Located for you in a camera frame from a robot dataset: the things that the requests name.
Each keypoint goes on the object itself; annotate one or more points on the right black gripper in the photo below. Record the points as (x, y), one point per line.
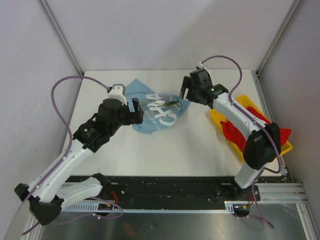
(186, 85)

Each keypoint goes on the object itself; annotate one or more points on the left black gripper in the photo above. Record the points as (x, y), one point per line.
(133, 117)

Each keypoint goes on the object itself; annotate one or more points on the light blue t shirt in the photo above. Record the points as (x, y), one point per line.
(161, 111)

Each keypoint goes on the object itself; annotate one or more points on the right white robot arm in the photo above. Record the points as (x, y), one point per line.
(263, 140)

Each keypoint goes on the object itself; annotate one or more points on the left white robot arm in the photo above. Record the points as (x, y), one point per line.
(46, 195)

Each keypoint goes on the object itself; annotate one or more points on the red printed t shirt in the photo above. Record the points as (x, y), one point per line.
(233, 135)

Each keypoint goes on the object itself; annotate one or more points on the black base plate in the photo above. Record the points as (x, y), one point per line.
(175, 192)

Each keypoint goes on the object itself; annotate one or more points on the grey slotted cable duct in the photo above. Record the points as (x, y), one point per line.
(103, 207)

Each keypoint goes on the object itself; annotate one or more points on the right aluminium corner post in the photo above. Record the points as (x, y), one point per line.
(282, 30)

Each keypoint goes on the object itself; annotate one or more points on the aluminium corner post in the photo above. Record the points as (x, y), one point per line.
(282, 30)
(55, 26)

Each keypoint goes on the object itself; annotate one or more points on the aluminium frame rail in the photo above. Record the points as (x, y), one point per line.
(283, 193)

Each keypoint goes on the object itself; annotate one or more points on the left aluminium corner post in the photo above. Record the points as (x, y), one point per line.
(55, 26)

